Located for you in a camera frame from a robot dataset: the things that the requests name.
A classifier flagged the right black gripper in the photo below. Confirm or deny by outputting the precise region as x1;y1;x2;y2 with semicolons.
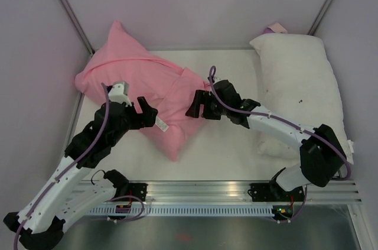
186;89;229;119

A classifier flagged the pink pillowcase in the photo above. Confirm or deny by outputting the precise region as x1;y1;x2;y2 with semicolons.
74;21;210;161

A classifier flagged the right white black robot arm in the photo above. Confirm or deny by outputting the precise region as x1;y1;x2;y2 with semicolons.
185;80;351;200

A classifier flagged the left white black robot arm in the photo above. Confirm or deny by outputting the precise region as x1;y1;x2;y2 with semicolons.
3;97;158;249

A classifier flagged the large white bare pillow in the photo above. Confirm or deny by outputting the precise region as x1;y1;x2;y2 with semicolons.
250;33;354;163

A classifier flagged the pink purple cloth behind pillow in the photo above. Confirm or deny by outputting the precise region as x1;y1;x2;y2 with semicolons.
263;22;288;34

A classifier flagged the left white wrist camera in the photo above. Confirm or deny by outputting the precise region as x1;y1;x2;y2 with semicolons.
108;81;132;107

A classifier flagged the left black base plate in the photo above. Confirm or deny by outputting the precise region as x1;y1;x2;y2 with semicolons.
126;183;148;202

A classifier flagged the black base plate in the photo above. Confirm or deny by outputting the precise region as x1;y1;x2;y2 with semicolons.
247;183;305;203
126;183;148;202

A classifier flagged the aluminium mounting rail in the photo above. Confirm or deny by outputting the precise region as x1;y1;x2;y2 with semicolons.
73;179;363;205

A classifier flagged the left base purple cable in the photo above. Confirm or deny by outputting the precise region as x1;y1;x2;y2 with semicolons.
105;195;146;223

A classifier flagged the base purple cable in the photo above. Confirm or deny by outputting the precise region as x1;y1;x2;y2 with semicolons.
105;195;146;223
274;186;309;224

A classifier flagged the white slotted cable duct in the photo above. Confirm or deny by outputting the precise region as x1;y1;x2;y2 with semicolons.
87;204;274;217

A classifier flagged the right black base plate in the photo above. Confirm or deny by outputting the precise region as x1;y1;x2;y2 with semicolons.
247;183;305;203

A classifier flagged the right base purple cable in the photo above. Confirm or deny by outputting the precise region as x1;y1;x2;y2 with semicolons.
274;186;309;224

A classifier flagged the left aluminium corner post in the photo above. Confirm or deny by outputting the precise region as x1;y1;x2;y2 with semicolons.
58;0;95;56

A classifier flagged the aluminium corner post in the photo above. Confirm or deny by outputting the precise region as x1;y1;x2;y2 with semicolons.
58;0;95;56
306;0;355;37

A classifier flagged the right aluminium corner post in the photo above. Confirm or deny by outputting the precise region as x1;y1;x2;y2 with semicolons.
306;0;355;37

